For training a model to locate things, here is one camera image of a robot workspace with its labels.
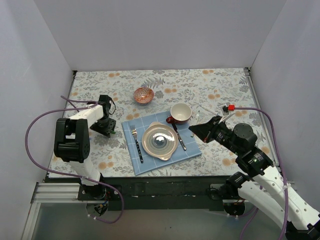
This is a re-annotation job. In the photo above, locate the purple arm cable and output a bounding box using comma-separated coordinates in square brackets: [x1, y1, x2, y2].
[24, 95, 125, 224]
[233, 106, 292, 240]

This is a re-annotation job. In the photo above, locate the white green-tipped marker pen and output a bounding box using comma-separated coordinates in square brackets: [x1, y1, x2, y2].
[192, 110, 200, 126]

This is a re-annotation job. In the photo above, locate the blue checked placemat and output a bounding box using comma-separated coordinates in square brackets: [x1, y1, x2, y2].
[121, 111, 202, 176]

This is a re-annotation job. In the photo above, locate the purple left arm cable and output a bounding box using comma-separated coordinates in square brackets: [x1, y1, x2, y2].
[24, 95, 125, 224]

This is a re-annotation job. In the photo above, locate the red patterned bowl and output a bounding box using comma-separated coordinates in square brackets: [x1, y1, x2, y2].
[133, 87, 155, 105]

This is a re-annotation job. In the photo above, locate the cream grey plate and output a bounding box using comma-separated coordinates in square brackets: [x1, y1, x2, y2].
[141, 122, 179, 161]

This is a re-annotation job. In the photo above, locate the floral patterned tablecloth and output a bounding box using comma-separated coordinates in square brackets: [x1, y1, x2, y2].
[47, 67, 281, 179]

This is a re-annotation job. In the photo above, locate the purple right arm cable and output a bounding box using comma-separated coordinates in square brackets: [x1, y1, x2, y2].
[233, 106, 292, 240]

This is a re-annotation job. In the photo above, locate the silver patterned knife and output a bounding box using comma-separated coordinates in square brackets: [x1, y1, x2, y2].
[171, 123, 187, 151]

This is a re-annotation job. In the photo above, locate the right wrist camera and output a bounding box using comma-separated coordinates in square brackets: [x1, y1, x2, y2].
[219, 104, 235, 123]

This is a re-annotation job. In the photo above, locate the red white cup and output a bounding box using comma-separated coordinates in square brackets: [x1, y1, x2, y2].
[166, 103, 192, 124]

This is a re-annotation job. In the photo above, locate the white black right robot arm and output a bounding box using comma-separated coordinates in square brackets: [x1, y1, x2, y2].
[189, 116, 320, 240]

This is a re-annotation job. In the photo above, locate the silver fork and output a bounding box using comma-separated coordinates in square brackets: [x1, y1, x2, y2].
[130, 125, 144, 164]

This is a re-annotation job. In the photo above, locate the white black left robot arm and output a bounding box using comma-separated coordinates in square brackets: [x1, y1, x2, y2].
[54, 95, 116, 200]

